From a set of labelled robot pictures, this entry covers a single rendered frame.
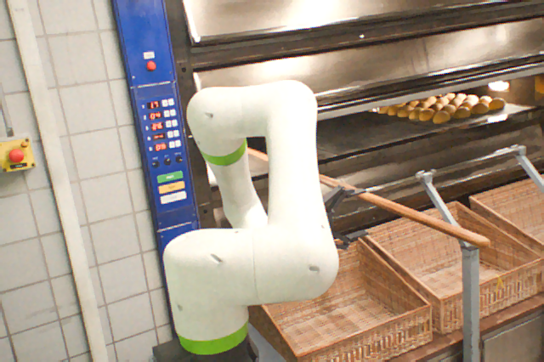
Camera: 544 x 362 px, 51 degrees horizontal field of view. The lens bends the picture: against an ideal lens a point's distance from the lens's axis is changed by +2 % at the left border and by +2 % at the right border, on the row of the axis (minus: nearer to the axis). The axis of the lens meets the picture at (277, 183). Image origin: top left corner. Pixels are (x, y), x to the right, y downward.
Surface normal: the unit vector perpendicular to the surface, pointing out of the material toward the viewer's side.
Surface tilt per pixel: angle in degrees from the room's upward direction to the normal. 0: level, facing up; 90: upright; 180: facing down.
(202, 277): 89
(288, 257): 54
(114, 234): 90
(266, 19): 70
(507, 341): 90
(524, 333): 90
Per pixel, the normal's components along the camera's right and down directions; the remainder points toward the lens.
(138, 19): 0.46, 0.22
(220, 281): -0.02, 0.25
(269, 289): 0.00, 0.47
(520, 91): -0.88, 0.22
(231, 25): 0.40, -0.11
